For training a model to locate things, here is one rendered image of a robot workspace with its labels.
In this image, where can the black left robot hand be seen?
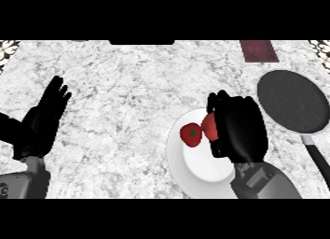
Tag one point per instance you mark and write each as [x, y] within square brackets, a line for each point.
[40, 124]

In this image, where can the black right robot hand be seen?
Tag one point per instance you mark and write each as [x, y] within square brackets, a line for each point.
[240, 127]

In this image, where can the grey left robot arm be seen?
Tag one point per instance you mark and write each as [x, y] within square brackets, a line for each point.
[23, 183]

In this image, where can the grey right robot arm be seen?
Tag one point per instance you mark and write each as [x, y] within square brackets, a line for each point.
[261, 180]

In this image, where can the black frying pan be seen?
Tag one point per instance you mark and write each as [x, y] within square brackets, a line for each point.
[293, 102]

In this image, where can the white plate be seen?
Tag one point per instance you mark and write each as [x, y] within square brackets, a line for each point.
[200, 165]

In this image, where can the dark red flat board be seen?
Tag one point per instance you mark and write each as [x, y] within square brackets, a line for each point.
[259, 51]

